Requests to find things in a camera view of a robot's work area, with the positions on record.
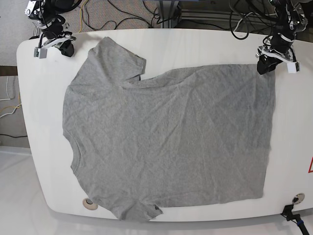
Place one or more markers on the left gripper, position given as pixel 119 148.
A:
pixel 267 65

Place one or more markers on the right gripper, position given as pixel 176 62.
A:
pixel 63 44

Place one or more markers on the grey t-shirt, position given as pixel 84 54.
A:
pixel 188 137

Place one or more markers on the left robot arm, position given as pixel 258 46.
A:
pixel 277 46

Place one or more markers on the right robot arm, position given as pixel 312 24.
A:
pixel 52 28

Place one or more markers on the red warning sticker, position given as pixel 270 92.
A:
pixel 310 170

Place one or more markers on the right table grommet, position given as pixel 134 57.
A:
pixel 298 198

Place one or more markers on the table grommet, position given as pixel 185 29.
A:
pixel 298 198
pixel 89 205

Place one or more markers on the left table grommet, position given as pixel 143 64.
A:
pixel 89 205

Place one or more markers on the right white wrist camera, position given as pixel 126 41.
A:
pixel 40 53

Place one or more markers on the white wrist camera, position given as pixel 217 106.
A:
pixel 293 67
pixel 40 53

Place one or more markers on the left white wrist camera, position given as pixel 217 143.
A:
pixel 293 67

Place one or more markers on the aluminium table frame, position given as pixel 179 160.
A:
pixel 213 13

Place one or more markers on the black clamp with cable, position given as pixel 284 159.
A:
pixel 296 218

